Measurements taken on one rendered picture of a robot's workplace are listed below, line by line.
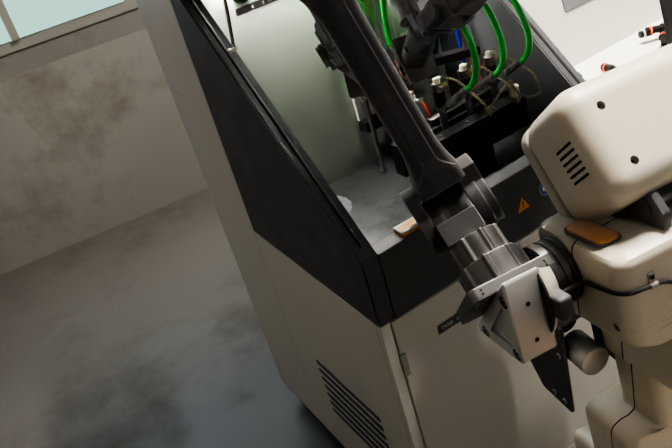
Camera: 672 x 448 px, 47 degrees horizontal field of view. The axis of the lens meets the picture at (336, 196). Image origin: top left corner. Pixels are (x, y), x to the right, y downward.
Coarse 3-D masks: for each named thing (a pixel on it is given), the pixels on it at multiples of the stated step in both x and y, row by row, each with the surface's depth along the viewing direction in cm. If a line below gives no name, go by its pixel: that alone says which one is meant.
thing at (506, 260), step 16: (496, 224) 96; (464, 240) 95; (480, 240) 94; (496, 240) 94; (464, 256) 95; (480, 256) 94; (496, 256) 92; (512, 256) 93; (544, 256) 92; (464, 272) 94; (480, 272) 93; (496, 272) 92; (512, 272) 91; (464, 288) 96; (480, 288) 90; (496, 288) 90; (464, 304) 93; (480, 304) 92; (464, 320) 95
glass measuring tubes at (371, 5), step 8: (368, 0) 193; (376, 0) 192; (368, 8) 191; (376, 8) 193; (368, 16) 192; (376, 16) 195; (376, 24) 197; (376, 32) 197; (384, 40) 197; (384, 48) 199; (360, 104) 201; (360, 112) 202; (360, 120) 203; (376, 120) 202; (360, 128) 204; (368, 128) 202; (376, 128) 203
